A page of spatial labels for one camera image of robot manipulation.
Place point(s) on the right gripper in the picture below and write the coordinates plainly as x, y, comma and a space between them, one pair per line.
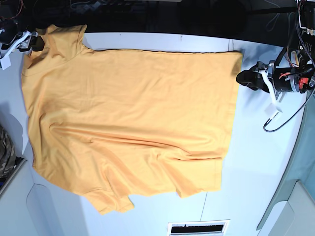
33, 42

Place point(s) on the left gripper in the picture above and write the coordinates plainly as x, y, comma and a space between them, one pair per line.
285, 79

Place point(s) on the yellow orange t-shirt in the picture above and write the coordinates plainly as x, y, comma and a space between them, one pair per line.
109, 124

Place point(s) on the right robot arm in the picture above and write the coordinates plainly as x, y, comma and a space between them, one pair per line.
15, 20

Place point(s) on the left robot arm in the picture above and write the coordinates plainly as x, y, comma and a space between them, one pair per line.
300, 48

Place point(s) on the camouflage cloth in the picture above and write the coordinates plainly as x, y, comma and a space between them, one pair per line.
7, 153

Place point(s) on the white floor vent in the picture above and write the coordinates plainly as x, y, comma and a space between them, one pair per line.
200, 228

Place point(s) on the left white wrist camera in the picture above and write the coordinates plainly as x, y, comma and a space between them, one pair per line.
272, 110

